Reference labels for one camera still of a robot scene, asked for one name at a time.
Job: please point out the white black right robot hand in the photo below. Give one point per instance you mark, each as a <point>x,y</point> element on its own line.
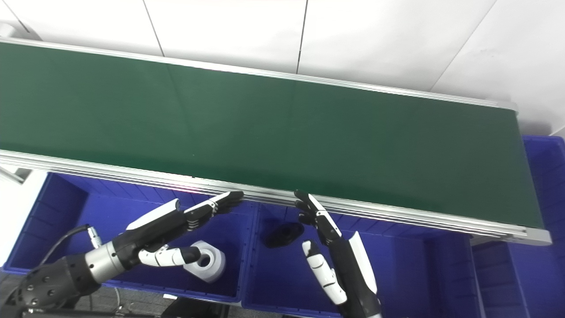
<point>353,274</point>

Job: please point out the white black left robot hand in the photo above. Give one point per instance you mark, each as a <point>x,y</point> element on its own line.
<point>150,234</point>

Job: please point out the blue plastic bin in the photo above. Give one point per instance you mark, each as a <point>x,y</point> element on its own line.
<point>534,278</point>
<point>66,221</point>
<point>410,274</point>

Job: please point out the green conveyor belt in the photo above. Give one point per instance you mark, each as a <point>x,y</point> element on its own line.
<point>397,214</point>
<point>265,132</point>

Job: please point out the white round plastic part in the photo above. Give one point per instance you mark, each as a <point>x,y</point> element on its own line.
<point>214,269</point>

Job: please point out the black plastic part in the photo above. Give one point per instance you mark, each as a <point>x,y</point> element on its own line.
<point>284,235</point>

